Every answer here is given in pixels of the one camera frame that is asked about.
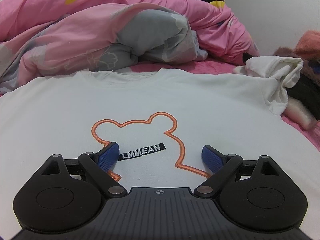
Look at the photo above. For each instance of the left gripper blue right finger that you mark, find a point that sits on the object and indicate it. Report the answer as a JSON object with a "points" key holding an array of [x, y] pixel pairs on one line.
{"points": [[222, 168]]}

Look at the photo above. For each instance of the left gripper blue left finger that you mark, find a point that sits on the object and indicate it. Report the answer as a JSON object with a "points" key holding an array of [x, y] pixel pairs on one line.
{"points": [[97, 165]]}

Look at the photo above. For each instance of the white t-shirt with orange bear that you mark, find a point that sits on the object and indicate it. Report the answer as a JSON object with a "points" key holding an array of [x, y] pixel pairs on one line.
{"points": [[157, 167]]}

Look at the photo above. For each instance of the pink floral bed sheet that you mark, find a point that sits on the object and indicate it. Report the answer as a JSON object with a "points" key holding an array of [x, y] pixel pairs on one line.
{"points": [[197, 67]]}

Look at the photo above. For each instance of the black folded garment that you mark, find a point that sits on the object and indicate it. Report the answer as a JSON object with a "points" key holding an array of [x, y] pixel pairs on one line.
{"points": [[303, 89]]}

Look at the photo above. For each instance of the brown plush toy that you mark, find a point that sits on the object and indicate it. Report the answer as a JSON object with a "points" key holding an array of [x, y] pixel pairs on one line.
{"points": [[306, 70]]}

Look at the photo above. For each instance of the pink quilt with grey lining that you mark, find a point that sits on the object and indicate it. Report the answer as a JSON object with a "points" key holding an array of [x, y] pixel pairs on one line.
{"points": [[60, 37]]}

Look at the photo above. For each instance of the pink fluffy pompom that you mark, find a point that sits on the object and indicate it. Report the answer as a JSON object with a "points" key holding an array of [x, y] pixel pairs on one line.
{"points": [[308, 47]]}

